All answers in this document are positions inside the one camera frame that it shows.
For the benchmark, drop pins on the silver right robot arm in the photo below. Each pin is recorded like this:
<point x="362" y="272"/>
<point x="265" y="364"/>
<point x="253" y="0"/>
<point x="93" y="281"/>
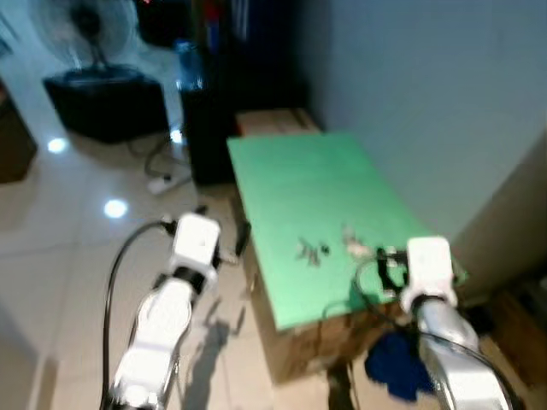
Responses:
<point x="453" y="350"/>

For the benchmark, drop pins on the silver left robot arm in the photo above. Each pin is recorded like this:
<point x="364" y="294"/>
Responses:
<point x="158" y="329"/>

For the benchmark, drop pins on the white power strip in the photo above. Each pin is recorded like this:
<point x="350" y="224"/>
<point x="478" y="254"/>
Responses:
<point x="165" y="182"/>

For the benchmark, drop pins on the key bunch with black fob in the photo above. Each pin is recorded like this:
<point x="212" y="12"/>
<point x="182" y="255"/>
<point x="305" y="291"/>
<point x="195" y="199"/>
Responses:
<point x="309" y="252"/>

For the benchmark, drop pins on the tall black cabinet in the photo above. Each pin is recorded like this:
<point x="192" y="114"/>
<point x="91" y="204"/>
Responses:
<point x="208" y="137"/>

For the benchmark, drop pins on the light green table cover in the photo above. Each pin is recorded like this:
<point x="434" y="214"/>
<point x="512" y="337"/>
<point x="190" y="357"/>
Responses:
<point x="316" y="188"/>

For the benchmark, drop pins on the dark blue cloth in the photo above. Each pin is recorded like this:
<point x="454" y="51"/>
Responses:
<point x="397" y="367"/>

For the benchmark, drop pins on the large brown cardboard box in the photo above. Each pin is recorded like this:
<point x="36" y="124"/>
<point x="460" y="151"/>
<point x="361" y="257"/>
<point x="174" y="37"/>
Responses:
<point x="299" y="350"/>

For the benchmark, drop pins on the small brown cardboard box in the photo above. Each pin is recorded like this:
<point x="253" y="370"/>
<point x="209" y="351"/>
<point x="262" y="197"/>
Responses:
<point x="278" y="121"/>

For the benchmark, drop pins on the brown wooden crate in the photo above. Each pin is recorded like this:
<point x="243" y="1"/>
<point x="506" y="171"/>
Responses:
<point x="517" y="329"/>

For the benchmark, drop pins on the low black box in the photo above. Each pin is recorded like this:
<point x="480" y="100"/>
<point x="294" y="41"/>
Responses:
<point x="107" y="102"/>

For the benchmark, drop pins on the clear plastic water bottle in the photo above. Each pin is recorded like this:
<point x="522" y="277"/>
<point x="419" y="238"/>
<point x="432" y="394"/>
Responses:
<point x="189" y="67"/>

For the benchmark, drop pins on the dark shelf unit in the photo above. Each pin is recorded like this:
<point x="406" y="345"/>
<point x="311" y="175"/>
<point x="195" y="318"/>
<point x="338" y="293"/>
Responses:
<point x="256" y="60"/>

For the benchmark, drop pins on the dark brown furniture piece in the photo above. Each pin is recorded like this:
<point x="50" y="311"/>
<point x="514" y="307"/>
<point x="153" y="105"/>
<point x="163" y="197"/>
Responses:
<point x="14" y="141"/>

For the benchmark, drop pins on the standing electric fan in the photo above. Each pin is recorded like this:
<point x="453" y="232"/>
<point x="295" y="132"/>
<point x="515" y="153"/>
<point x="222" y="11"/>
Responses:
<point x="85" y="30"/>

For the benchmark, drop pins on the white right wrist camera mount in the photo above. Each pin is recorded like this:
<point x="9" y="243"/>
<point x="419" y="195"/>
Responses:
<point x="429" y="266"/>

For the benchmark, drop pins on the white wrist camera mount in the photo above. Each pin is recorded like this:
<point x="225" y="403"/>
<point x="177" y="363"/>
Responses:
<point x="197" y="242"/>
<point x="429" y="266"/>

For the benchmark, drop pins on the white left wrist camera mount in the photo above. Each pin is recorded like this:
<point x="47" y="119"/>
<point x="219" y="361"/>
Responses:
<point x="197" y="242"/>

